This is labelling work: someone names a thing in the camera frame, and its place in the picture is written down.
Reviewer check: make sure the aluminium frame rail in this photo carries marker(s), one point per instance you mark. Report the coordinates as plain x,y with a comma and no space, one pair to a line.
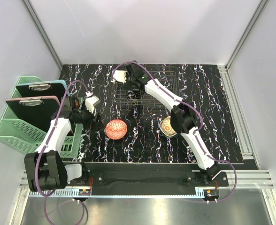
241,179

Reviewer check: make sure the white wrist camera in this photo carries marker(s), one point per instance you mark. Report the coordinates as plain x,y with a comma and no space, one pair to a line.
119,76
91,102

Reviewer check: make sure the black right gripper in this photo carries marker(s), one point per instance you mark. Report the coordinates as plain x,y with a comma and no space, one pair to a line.
128,86

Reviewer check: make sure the black marble pattern mat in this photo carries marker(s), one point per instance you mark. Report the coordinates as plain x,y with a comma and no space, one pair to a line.
144,142

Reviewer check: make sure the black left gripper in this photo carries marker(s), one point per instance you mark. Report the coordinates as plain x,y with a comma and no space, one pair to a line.
98,124

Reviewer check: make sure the pink edged black clipboard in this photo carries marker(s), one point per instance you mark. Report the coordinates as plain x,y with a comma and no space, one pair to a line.
36,111

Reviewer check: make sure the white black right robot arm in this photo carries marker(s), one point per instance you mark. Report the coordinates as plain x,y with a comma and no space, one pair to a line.
184,118

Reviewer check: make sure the blue edged black clipboard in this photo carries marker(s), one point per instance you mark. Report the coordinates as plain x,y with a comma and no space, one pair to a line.
45,88

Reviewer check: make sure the yellow floral scalloped bowl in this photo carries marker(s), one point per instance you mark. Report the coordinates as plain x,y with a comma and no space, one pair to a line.
166,128

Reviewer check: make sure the grey wire dish rack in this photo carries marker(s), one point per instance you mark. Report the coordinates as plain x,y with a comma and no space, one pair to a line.
122,94

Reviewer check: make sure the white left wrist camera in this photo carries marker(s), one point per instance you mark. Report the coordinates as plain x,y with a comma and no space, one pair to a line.
91,102

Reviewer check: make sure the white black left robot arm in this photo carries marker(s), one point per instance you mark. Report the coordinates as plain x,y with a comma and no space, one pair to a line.
45,169

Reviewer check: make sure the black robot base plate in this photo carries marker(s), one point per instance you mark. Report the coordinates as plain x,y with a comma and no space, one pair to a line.
101,178

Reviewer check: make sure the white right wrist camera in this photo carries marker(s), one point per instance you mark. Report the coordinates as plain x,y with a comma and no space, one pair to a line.
119,76

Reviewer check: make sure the red patterned bowl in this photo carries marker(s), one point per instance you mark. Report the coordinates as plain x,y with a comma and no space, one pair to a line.
116,129

